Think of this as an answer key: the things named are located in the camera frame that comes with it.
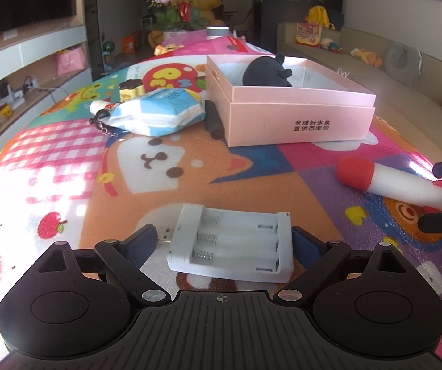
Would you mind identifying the beige sofa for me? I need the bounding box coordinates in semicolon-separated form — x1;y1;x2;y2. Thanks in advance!
277;21;442;155

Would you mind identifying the small yellow toy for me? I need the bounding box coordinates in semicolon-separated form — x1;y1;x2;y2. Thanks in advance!
154;44;185;55

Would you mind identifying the figurine keychain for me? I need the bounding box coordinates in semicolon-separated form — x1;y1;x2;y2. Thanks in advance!
89;110;133;141

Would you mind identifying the red and white foam rocket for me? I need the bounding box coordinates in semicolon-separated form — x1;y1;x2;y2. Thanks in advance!
336;157;442;213

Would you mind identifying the white battery charger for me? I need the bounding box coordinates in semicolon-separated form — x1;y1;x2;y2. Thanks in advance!
158;203;294;283

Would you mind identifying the grey neck pillow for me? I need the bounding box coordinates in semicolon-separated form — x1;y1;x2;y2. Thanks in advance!
384;42;422;81

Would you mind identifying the grey and white cylinder speaker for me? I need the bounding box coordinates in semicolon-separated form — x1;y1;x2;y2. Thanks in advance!
206;26;230;40

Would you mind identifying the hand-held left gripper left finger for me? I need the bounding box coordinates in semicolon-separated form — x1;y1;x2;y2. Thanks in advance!
32;224;171;306

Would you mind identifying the colourful printed bag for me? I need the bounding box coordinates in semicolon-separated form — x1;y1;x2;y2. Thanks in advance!
295;21;324;48

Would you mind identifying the cartoon printed desktop mat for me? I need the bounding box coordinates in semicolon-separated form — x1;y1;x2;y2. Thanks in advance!
0;35;442;370

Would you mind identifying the orange plush toy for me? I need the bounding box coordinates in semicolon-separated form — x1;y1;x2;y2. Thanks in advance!
350;47;384;67

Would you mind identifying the black aquarium cabinet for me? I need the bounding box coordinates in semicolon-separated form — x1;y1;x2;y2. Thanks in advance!
261;0;345;52

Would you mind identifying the white wall shelf unit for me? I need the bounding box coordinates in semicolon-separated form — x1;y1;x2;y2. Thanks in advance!
0;23;90;151

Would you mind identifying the blue tissue pack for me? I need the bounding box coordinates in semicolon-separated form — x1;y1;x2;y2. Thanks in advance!
107;88;206;137

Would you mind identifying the black plush toy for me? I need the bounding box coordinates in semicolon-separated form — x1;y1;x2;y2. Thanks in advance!
242;53;294;88

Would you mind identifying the yellow garment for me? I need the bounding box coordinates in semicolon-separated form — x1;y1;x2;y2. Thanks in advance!
306;6;335;29

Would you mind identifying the yellow plush bear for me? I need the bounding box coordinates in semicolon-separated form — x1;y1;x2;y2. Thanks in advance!
196;0;229;27

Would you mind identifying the pink gift bag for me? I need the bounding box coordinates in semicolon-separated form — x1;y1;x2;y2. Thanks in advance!
54;46;86;78

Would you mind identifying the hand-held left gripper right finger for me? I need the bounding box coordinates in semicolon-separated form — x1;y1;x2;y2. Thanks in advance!
273;227;410;306

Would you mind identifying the black marker pen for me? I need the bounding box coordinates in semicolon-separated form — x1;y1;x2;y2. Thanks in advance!
204;100;225;140

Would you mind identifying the small plush doll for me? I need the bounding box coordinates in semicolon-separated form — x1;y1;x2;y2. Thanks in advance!
320;37;343;53

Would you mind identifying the pink cardboard box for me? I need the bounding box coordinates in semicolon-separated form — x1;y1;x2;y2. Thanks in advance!
206;55;377;148

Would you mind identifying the yellow pudding toy brown top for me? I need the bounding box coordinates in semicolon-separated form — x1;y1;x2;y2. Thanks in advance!
119;79;145;101

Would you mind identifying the pink planter box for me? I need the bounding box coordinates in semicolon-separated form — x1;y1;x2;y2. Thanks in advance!
162;31;210;47

